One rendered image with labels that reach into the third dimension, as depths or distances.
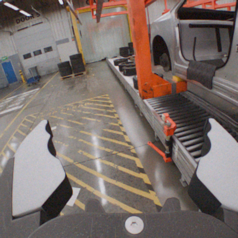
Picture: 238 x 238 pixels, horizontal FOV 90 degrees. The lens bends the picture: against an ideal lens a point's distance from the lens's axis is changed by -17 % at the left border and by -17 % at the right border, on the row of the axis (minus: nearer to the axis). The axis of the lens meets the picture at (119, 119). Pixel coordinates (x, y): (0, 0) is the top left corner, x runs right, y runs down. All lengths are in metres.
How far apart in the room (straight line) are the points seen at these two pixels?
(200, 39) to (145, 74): 0.95
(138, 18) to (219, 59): 1.25
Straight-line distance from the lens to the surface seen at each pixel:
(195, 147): 1.56
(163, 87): 1.97
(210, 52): 2.34
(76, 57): 7.57
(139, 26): 1.78
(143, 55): 1.79
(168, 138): 1.44
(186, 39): 2.12
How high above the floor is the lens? 1.29
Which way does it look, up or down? 30 degrees down
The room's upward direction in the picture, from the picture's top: 11 degrees counter-clockwise
